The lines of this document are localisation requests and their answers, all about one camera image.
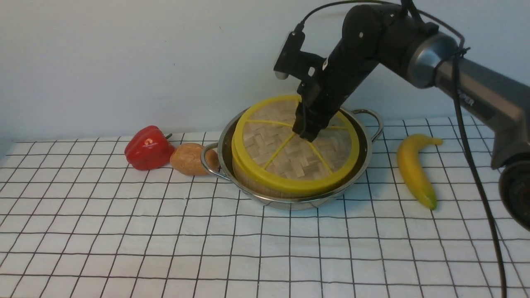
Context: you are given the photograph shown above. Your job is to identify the red bell pepper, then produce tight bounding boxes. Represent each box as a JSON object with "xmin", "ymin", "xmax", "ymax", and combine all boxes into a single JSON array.
[{"xmin": 124, "ymin": 126, "xmax": 175, "ymax": 171}]

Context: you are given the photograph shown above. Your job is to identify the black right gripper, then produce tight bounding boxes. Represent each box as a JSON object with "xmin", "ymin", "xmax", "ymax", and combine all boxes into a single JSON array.
[{"xmin": 293, "ymin": 58, "xmax": 356, "ymax": 143}]

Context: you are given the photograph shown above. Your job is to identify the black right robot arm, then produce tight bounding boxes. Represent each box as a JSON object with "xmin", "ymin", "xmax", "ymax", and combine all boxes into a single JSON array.
[{"xmin": 274, "ymin": 0, "xmax": 529, "ymax": 229}]

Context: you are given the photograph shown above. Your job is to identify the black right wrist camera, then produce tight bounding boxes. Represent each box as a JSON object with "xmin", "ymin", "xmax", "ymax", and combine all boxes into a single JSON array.
[{"xmin": 273, "ymin": 28, "xmax": 325, "ymax": 82}]

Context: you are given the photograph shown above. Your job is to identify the yellow bamboo steamer basket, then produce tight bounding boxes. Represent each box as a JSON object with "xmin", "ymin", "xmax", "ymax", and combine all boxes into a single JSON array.
[{"xmin": 233, "ymin": 156, "xmax": 352, "ymax": 199}]

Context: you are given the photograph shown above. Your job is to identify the stainless steel pot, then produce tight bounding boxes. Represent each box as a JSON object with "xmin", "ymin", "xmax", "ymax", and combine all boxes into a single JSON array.
[{"xmin": 201, "ymin": 108, "xmax": 383, "ymax": 211}]

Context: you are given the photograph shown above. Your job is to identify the yellow woven steamer lid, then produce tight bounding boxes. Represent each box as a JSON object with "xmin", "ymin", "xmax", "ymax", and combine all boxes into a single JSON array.
[{"xmin": 231, "ymin": 96, "xmax": 360, "ymax": 171}]

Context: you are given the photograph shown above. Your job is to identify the white grid tablecloth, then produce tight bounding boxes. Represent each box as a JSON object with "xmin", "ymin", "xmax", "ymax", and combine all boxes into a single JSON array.
[{"xmin": 0, "ymin": 113, "xmax": 530, "ymax": 298}]

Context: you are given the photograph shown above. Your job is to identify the yellow banana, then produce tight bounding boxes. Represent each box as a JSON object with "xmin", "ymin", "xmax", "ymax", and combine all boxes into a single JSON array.
[{"xmin": 396, "ymin": 134, "xmax": 443, "ymax": 211}]

